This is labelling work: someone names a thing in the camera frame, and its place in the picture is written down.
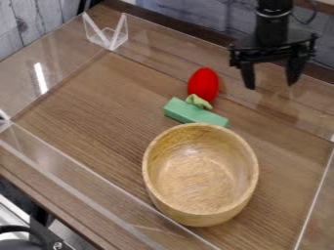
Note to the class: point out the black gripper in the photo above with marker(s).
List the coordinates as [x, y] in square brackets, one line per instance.
[295, 49]

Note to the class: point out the red plush strawberry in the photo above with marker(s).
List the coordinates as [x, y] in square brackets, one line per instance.
[203, 88]

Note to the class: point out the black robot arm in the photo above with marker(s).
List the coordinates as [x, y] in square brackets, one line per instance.
[273, 42]

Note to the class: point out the green rectangular block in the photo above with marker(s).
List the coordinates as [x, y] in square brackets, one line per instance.
[188, 113]

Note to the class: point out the wooden bowl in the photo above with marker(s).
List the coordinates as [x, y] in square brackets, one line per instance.
[200, 172]

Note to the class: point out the clear acrylic tray wall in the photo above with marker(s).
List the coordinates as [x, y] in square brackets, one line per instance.
[84, 110]

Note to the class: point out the black metal bracket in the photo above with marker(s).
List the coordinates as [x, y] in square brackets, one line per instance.
[44, 237]

